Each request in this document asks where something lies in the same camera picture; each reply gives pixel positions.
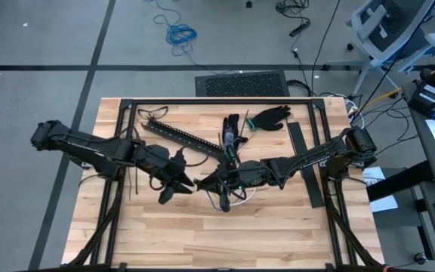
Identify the white paper sheet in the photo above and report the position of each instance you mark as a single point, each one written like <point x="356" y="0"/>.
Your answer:
<point x="385" y="202"/>

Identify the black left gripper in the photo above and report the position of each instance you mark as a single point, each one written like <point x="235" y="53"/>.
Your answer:
<point x="161" y="164"/>

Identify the black aluminium table frame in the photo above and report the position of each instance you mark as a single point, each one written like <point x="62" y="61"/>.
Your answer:
<point x="278" y="101"/>

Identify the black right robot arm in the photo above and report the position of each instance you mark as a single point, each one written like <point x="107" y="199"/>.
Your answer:
<point x="315" y="156"/>

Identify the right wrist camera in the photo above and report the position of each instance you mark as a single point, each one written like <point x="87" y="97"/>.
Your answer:
<point x="224" y="204"/>

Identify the grey office chair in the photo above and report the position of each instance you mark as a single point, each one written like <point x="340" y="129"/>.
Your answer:
<point x="385" y="32"/>

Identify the grey-backed black glove green cuff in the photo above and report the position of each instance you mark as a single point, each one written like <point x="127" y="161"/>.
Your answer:
<point x="232" y="128"/>

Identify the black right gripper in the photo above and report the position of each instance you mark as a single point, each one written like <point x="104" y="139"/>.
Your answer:
<point x="251" y="175"/>

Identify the black box with labels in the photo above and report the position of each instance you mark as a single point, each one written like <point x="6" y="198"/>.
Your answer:
<point x="427" y="100"/>

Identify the black round knob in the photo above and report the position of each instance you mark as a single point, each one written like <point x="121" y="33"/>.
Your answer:
<point x="420" y="258"/>

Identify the black perforated computer case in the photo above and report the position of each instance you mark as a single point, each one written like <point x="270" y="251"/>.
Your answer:
<point x="240" y="84"/>

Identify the black power strip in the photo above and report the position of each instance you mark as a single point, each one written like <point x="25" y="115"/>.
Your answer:
<point x="300" y="29"/>

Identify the flat black raceway cover strip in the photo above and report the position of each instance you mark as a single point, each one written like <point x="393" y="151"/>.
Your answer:
<point x="313" y="189"/>

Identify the small black plug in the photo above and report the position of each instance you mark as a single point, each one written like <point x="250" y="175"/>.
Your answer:
<point x="248" y="4"/>

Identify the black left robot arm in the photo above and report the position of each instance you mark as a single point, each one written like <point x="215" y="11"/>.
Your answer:
<point x="89" y="145"/>

